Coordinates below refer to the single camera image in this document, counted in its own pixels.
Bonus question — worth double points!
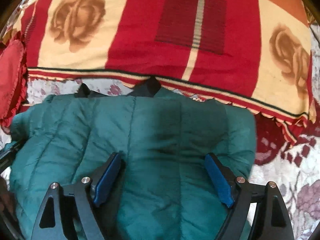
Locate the white maroon floral blanket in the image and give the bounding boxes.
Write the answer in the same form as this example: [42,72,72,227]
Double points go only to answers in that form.
[0,114,320,240]

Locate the white floral bed sheet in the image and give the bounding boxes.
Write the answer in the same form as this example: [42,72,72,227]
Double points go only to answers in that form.
[26,77,201,104]

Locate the red cream rose blanket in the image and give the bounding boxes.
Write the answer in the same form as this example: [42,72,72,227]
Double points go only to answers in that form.
[8,0,316,143]

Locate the red heart-shaped pillow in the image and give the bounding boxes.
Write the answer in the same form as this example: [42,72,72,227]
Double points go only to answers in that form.
[1,31,27,127]

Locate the teal quilted jacket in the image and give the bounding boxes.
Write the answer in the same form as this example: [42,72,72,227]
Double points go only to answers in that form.
[1,88,256,239]

